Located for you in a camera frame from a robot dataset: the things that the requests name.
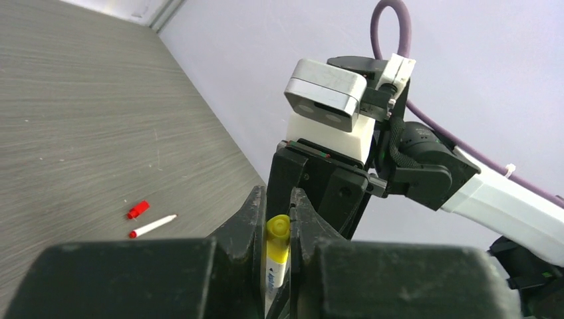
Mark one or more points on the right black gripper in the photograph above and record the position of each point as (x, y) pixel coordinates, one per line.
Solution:
(338, 187)

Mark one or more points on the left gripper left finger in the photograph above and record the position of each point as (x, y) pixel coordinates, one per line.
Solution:
(219, 276)

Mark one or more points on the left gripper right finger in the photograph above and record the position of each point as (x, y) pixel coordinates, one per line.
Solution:
(332, 277)

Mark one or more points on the yellow pen cap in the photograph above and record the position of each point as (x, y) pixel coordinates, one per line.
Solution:
(278, 235)

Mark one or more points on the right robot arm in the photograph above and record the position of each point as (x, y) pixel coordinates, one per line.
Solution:
(434, 171)

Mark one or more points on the white pen red tip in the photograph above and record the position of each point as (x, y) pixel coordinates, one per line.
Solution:
(151, 226)

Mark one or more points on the red pen cap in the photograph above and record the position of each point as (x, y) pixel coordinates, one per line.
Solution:
(138, 210)

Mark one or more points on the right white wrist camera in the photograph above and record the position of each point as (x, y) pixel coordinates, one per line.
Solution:
(337, 103)

